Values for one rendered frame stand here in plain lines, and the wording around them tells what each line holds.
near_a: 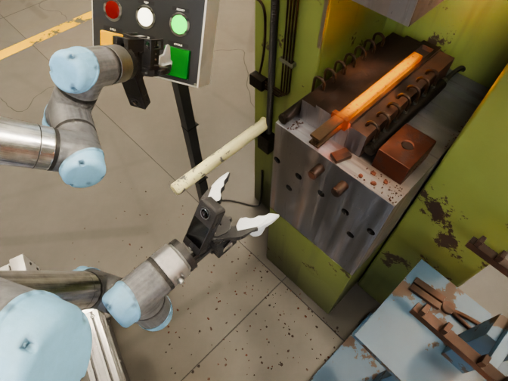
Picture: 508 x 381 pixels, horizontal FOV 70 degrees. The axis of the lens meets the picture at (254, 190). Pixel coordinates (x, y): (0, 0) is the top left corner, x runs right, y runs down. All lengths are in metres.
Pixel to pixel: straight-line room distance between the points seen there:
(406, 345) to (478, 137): 0.52
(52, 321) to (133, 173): 1.77
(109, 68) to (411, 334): 0.92
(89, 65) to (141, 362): 1.28
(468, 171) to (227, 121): 1.58
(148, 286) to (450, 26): 1.06
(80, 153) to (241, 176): 1.42
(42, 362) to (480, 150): 0.89
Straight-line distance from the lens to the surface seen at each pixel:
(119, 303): 0.69
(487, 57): 1.27
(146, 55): 0.89
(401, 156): 0.91
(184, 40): 1.05
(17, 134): 0.68
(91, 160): 0.68
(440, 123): 1.13
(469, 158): 1.00
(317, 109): 0.96
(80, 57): 0.73
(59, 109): 0.78
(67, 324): 0.43
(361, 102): 0.97
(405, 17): 0.74
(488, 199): 1.05
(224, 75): 2.62
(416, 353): 1.05
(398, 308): 1.07
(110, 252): 1.92
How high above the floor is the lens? 1.64
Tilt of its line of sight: 56 degrees down
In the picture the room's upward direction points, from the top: straight up
